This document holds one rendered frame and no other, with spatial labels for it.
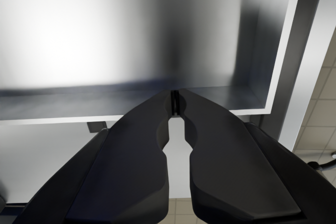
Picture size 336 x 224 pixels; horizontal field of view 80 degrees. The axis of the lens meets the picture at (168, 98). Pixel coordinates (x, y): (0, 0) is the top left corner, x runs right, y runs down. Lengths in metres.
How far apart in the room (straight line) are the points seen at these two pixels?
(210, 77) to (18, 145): 0.19
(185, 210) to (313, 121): 1.23
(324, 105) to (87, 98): 1.45
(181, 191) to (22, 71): 0.19
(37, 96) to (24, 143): 0.06
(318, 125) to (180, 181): 1.43
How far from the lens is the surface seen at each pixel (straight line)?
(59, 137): 0.21
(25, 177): 0.28
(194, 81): 0.16
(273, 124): 0.17
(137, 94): 0.15
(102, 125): 0.19
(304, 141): 1.66
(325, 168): 1.71
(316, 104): 1.49
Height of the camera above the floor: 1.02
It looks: 60 degrees down
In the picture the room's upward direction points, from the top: 179 degrees counter-clockwise
